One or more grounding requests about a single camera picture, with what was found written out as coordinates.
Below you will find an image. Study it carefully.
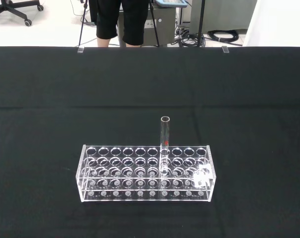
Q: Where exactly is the blue tray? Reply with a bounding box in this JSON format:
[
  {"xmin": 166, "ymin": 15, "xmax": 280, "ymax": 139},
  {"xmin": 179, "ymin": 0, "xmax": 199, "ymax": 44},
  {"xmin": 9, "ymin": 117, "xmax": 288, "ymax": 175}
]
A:
[{"xmin": 155, "ymin": 0, "xmax": 188, "ymax": 8}]

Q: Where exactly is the pale board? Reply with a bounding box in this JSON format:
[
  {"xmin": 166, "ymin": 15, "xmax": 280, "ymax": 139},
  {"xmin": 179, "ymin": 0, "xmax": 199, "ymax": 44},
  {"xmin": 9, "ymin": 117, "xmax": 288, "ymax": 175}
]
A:
[{"xmin": 245, "ymin": 0, "xmax": 300, "ymax": 48}]

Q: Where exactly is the black office chair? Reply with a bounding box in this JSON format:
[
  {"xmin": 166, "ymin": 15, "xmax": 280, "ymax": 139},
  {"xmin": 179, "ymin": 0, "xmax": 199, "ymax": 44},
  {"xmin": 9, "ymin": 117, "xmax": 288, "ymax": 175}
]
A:
[{"xmin": 0, "ymin": 0, "xmax": 45, "ymax": 27}]

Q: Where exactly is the coiled black cable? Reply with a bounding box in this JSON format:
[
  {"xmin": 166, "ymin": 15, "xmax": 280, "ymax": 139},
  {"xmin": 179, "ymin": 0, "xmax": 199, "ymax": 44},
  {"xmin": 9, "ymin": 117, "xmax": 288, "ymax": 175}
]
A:
[{"xmin": 207, "ymin": 29, "xmax": 243, "ymax": 47}]

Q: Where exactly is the tangled black cable bundle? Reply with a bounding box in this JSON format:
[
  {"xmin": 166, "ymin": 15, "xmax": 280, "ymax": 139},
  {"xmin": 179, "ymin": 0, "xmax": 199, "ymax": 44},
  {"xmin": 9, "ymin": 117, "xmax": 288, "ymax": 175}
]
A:
[{"xmin": 174, "ymin": 26, "xmax": 206, "ymax": 48}]

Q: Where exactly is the clear acrylic test tube rack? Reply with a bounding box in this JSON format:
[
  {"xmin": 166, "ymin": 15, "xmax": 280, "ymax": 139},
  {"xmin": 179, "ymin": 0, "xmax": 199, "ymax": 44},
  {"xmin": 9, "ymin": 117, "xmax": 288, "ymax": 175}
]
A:
[{"xmin": 75, "ymin": 144, "xmax": 217, "ymax": 203}]

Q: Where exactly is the black table cloth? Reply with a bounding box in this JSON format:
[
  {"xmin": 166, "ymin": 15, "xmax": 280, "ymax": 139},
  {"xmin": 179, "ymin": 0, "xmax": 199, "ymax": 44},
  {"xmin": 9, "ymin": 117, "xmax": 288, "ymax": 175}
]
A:
[{"xmin": 0, "ymin": 46, "xmax": 300, "ymax": 238}]

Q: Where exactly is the person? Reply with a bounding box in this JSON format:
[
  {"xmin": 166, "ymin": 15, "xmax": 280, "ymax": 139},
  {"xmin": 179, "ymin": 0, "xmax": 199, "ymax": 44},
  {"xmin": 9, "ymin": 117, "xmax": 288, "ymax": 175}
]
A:
[{"xmin": 88, "ymin": 0, "xmax": 151, "ymax": 48}]

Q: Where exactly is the grey metal cabinet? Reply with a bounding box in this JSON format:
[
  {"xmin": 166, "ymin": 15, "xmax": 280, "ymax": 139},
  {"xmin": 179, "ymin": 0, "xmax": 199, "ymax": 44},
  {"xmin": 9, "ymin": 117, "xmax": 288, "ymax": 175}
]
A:
[{"xmin": 116, "ymin": 0, "xmax": 181, "ymax": 48}]

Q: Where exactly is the black stand pole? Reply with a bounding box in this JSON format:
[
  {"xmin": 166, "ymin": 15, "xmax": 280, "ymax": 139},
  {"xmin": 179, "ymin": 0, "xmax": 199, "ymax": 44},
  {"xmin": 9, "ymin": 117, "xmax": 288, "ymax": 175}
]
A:
[{"xmin": 198, "ymin": 0, "xmax": 206, "ymax": 47}]

